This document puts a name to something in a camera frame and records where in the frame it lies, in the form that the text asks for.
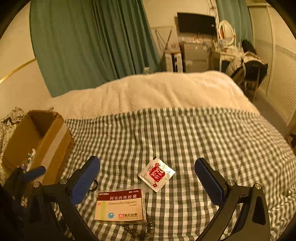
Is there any red white medicine box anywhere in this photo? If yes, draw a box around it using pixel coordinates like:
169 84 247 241
94 188 147 225

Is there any white bear plush toy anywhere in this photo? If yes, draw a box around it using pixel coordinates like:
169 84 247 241
28 148 36 163

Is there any brown cardboard box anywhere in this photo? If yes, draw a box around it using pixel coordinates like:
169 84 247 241
2 110 74 185

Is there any floral pillow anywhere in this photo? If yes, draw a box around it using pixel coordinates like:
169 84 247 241
0 107 25 185

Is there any checkered bed sheet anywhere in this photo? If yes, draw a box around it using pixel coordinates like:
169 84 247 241
63 108 295 240

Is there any red white sachet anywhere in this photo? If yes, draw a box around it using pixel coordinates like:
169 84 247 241
138 157 176 193

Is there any green curtain left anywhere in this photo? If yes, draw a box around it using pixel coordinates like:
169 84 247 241
30 1 161 97

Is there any green curtain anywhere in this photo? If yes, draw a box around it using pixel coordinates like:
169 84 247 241
216 0 253 44
30 1 161 97

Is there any cream fluffy blanket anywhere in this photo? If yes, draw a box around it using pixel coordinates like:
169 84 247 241
40 71 258 119

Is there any clear water jug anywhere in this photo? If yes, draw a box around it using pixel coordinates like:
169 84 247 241
142 67 151 75

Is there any chair with clothes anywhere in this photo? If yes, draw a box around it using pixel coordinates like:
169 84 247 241
225 40 268 102

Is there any white dressing table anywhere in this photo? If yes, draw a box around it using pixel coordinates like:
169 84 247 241
207 48 242 73

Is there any white crate shelf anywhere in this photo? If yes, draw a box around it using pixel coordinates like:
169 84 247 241
164 52 183 73

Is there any grey mini fridge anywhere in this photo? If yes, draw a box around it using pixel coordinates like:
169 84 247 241
180 42 208 73

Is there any white louvered wardrobe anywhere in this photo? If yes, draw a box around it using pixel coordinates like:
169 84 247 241
247 2 295 126

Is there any oval vanity mirror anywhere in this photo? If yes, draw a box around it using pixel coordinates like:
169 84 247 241
217 20 236 47

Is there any green curtain right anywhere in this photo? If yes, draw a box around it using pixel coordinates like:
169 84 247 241
216 0 253 44

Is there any black hair tie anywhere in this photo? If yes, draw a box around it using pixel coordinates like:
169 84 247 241
88 179 99 192

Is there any dark bead bracelet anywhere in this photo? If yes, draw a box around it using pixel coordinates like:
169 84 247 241
123 215 156 240

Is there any black wall television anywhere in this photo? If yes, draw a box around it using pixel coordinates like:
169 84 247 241
177 12 216 35

